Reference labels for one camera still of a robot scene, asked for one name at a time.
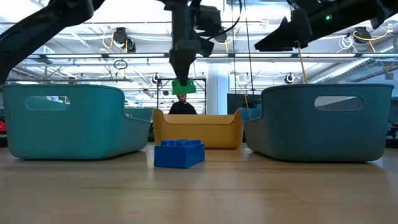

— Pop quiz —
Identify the person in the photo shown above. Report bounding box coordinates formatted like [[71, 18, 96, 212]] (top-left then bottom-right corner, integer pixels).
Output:
[[169, 94, 198, 115]]

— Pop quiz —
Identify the blue toy building block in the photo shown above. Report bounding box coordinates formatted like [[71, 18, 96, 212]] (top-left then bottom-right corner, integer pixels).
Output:
[[154, 139, 206, 169]]

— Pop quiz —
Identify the long ceiling light rail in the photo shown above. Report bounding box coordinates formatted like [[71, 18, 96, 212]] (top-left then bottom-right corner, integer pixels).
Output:
[[26, 52, 398, 60]]

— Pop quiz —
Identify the black monitor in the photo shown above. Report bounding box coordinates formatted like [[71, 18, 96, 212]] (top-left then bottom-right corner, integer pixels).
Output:
[[226, 93, 262, 115]]

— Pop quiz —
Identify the yellow hanging cable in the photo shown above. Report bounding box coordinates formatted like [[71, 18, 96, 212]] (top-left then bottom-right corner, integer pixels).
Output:
[[296, 42, 309, 84]]

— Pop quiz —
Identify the blue-grey plastic bin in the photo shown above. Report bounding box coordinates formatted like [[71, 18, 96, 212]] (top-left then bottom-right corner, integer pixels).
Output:
[[239, 83, 395, 163]]

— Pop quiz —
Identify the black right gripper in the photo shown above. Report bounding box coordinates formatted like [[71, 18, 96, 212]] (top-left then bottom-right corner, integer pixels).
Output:
[[254, 0, 352, 52]]

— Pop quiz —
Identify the yellow plastic bin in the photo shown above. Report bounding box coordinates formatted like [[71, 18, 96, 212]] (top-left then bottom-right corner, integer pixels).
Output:
[[152, 108, 245, 149]]

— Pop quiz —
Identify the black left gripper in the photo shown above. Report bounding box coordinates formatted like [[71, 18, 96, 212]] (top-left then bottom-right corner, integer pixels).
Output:
[[169, 8, 215, 87]]

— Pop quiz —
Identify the teal plastic bin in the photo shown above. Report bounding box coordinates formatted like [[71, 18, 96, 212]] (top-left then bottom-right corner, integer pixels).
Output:
[[1, 83, 155, 161]]

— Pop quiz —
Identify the black hanging cable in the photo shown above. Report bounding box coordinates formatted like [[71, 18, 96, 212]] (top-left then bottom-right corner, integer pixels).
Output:
[[244, 0, 255, 108]]

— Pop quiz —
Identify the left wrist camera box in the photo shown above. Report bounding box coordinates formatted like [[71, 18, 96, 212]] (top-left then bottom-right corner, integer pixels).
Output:
[[193, 4, 222, 32]]

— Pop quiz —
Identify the green toy building block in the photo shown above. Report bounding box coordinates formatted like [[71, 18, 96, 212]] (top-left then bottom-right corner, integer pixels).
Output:
[[171, 78, 197, 96]]

